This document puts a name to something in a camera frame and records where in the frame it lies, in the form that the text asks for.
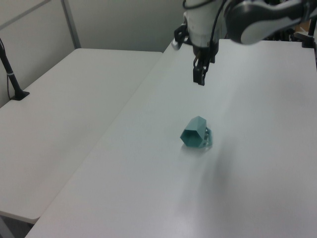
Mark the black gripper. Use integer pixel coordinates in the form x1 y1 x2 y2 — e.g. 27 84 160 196
191 41 220 87

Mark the teal hexagonal cup with handle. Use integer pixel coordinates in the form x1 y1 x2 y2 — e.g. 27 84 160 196
179 116 214 150

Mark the white side table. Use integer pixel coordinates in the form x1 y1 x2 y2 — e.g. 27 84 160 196
0 48 164 225

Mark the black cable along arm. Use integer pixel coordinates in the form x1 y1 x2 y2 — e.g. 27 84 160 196
207 0 230 64

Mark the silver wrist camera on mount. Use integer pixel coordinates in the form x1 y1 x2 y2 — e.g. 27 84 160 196
171 22 190 50

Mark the black camera pole table clamp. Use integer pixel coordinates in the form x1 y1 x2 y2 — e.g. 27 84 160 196
293 18 317 49

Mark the grey metal partition post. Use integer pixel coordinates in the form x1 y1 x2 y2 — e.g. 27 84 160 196
60 0 82 50

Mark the black camera pole with base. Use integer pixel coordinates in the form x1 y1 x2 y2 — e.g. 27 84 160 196
0 37 30 101

